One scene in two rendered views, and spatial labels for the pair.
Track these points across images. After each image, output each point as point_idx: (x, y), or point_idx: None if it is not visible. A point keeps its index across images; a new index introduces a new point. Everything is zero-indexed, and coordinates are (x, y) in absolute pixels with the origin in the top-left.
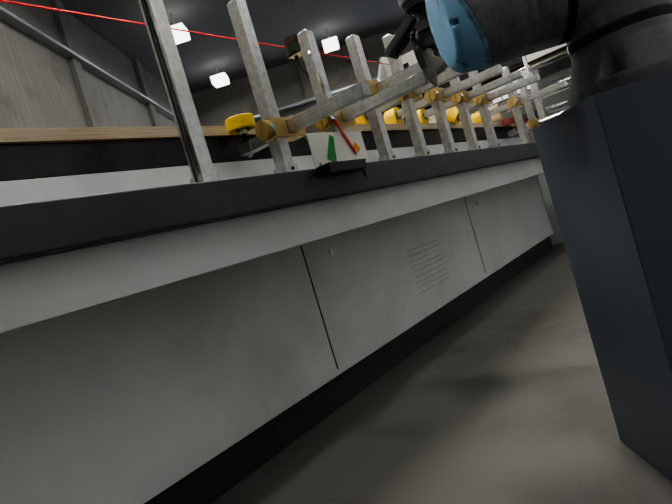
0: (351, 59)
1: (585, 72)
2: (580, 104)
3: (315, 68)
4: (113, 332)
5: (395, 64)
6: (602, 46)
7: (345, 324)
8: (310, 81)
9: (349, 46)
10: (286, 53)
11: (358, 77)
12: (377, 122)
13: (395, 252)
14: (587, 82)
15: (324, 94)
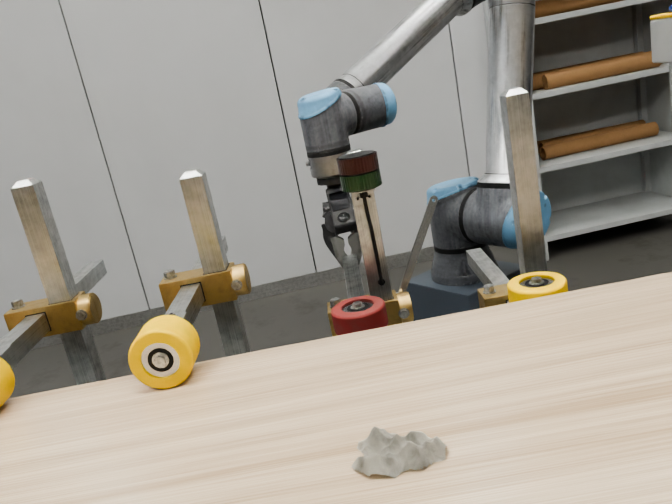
0: (212, 217)
1: (491, 258)
2: (517, 271)
3: (429, 222)
4: None
5: (60, 247)
6: (488, 246)
7: None
8: (382, 241)
9: (207, 191)
10: (375, 179)
11: (223, 255)
12: (247, 342)
13: None
14: (494, 263)
15: (415, 264)
